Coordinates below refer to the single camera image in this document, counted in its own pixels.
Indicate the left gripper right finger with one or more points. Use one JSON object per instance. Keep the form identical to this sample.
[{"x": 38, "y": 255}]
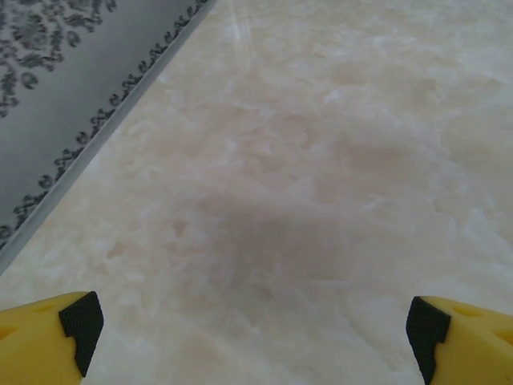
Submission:
[{"x": 473, "y": 345}]

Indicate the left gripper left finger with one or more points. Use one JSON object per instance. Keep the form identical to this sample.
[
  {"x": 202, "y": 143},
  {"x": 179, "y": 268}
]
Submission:
[{"x": 36, "y": 345}]

